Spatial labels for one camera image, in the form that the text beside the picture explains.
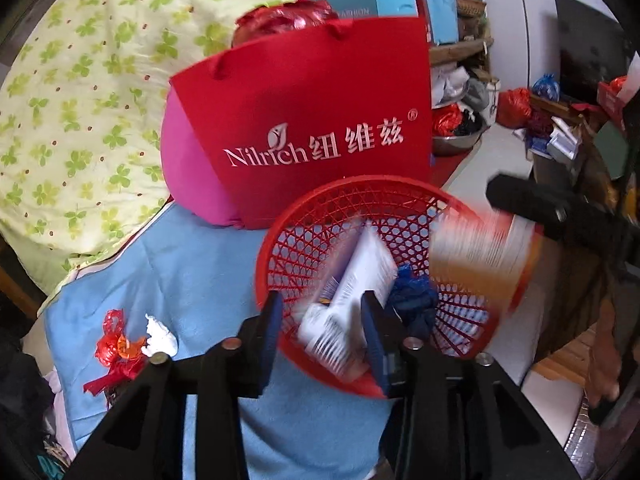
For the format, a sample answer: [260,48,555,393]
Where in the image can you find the person's right hand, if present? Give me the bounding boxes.
[585,300,627,411]

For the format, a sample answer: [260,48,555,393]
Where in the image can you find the red plastic mesh basket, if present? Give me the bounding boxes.
[255,175,536,400]

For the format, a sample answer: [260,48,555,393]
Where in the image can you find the blue crumpled cloth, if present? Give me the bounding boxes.
[387,262,439,342]

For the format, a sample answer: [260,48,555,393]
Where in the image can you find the pink cushion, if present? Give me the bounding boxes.
[161,87,242,227]

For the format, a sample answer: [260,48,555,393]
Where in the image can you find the orange and white box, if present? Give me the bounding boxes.
[429,205,544,312]

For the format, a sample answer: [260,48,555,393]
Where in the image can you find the red plastic wrapper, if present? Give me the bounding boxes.
[82,310,152,397]

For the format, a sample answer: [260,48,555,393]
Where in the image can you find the white tube box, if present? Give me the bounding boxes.
[297,220,399,382]

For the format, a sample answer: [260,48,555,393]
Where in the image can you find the light blue blanket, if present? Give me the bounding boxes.
[40,200,401,480]

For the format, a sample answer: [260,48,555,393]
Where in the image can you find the blue plastic bag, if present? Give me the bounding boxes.
[531,74,560,101]

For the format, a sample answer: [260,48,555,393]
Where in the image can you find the dark television screen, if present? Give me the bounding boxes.
[552,0,627,107]

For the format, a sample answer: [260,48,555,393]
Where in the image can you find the blue storage box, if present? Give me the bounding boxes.
[420,0,459,46]

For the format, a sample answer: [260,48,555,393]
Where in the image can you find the light blue cardboard box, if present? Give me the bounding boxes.
[307,0,421,19]

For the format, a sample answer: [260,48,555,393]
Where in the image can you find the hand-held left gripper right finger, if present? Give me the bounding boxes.
[360,290,581,480]

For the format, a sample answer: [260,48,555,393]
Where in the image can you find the metal bowl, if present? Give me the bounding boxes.
[430,121,489,157]

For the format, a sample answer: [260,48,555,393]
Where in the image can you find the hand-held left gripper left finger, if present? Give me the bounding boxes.
[65,290,286,480]

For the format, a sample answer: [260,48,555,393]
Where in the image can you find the pile of small boxes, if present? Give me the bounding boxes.
[515,115,587,162]

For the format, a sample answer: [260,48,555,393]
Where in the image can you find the dark clothes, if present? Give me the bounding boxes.
[0,340,76,480]

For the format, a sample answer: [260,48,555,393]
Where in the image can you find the shiny red foil bag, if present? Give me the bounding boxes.
[235,0,342,47]

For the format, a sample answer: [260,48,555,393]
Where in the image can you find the red plastic bag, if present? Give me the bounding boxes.
[496,87,534,129]
[432,104,464,136]

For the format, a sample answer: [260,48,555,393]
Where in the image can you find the white tissue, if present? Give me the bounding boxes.
[144,313,179,357]

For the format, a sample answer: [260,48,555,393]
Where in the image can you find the green clover quilt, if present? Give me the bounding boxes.
[0,0,301,306]

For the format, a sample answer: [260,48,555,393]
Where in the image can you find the red paper shopping bag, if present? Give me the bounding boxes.
[169,16,437,231]

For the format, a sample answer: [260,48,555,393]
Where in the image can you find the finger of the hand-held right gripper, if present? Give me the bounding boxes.
[486,172,622,242]

